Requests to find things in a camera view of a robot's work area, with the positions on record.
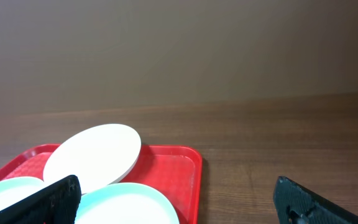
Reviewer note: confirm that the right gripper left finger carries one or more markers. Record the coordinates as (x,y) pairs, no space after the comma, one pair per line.
(56,204)

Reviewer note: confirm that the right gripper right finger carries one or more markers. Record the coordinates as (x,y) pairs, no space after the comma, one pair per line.
(296,204)

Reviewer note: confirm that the light blue plate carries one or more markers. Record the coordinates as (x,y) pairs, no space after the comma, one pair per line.
(129,203)
(15,189)

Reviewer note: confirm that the red plastic tray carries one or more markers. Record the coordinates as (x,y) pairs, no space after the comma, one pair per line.
(173,170)

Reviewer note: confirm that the white round plate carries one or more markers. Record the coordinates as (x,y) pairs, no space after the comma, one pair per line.
(98,156)

